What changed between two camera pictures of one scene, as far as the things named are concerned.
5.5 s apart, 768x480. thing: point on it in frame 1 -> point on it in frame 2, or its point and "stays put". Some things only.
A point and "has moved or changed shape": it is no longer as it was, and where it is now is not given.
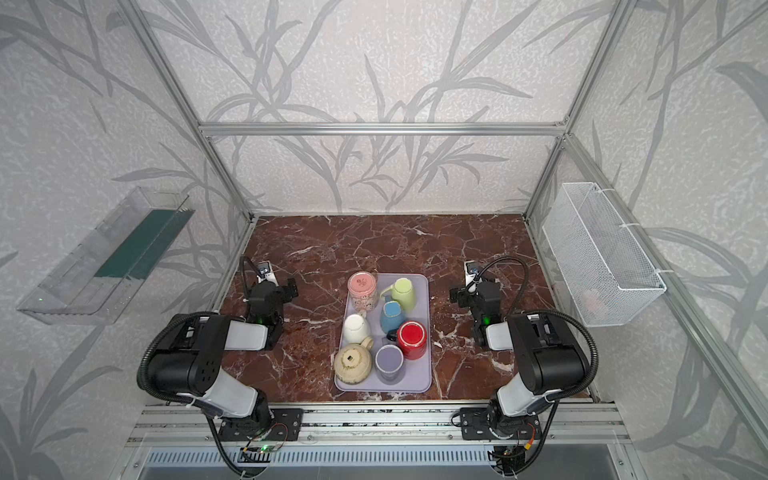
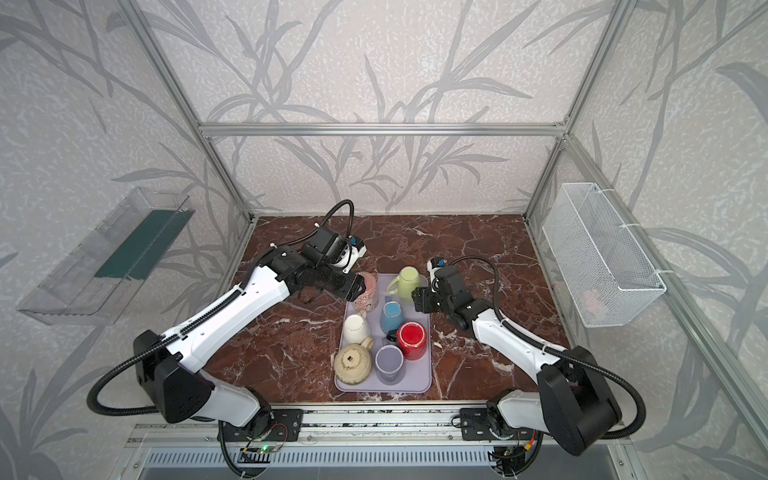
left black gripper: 279,290 -> 346,285
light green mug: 402,291 has moved or changed shape
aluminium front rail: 378,424 stays put
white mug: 356,328 stays put
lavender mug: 389,360 stays put
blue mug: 391,316 stays put
